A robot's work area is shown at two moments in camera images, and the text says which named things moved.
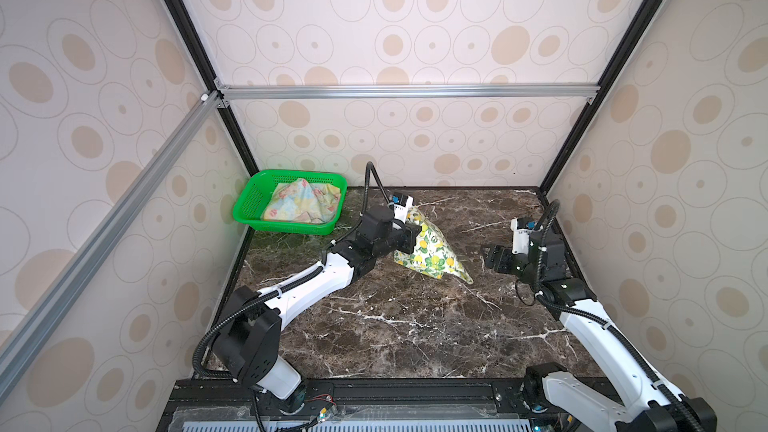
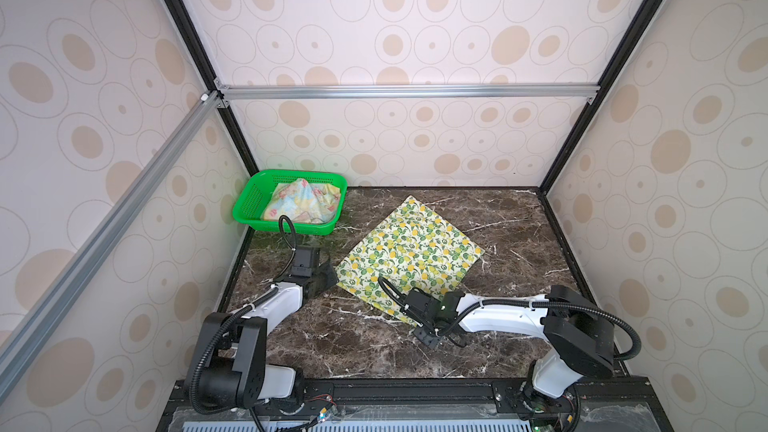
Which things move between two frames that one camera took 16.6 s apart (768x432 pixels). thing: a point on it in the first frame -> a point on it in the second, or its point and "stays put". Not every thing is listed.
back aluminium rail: (226, 93) stays put
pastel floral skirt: (301, 201) stays put
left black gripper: (409, 237) -> (329, 276)
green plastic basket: (258, 185) stays put
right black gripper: (499, 250) -> (427, 343)
